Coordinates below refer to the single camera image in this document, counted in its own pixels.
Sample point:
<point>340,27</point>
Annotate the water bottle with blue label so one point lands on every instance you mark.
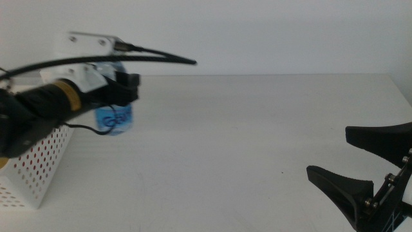
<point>119,120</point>

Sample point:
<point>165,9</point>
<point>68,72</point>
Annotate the white perforated plastic basket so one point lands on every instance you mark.
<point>32,199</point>

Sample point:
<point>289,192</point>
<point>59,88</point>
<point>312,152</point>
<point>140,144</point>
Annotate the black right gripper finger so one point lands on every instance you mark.
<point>383,140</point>
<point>347,190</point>

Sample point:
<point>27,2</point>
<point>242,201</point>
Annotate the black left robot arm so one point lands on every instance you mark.
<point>19,129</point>

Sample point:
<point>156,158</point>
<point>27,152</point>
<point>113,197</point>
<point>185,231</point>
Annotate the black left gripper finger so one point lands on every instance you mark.
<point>127,90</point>

